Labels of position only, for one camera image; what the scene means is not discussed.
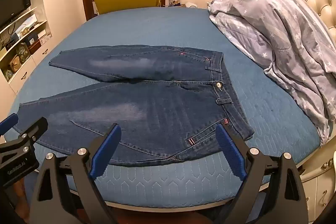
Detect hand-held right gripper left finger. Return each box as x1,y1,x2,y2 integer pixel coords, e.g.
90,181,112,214
28,123,122,224

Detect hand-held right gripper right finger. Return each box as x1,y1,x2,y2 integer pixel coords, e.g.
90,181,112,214
215,123,309,224

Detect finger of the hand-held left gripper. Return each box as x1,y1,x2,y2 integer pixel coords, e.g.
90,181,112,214
0,113,19,136
0,117,48,161

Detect blue denim pants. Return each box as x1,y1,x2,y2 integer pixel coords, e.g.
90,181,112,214
18,45,255,167

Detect tan handbag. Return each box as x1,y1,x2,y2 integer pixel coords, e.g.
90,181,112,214
9,55,22,73

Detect green patterned handbag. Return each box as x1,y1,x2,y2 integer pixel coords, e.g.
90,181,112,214
16,43,31,62

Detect dark red box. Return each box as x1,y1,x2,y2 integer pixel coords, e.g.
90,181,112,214
28,40,42,54

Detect white box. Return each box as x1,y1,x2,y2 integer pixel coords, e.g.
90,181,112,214
37,28,51,45
16,14,37,35

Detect cream bedside cabinet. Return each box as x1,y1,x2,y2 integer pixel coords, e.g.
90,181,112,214
299,143,336,224

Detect black television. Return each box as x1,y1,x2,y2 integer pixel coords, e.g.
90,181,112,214
0,0,31,28

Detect grey star-print duvet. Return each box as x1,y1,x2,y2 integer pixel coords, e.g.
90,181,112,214
209,0,336,147

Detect bed with blue quilted cover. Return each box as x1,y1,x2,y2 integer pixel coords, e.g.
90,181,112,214
10,6,322,210

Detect cream wall cabinet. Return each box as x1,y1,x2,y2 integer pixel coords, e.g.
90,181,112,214
0,0,87,98

